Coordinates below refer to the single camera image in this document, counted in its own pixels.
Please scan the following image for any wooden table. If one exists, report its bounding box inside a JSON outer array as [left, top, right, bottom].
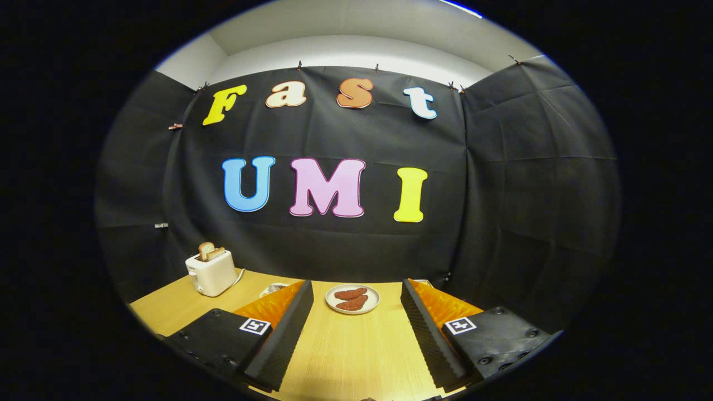
[[129, 268, 484, 401]]

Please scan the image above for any black backdrop cloth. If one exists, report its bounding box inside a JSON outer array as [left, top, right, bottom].
[[95, 56, 622, 335]]

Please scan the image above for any white toaster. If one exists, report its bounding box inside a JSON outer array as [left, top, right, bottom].
[[185, 250, 238, 297]]

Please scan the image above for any white round plate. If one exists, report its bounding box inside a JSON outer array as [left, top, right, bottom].
[[325, 284, 380, 315]]

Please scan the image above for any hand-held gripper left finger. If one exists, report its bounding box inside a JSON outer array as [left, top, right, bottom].
[[162, 280, 315, 392]]

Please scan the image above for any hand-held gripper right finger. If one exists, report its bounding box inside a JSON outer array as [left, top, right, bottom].
[[400, 278, 558, 390]]

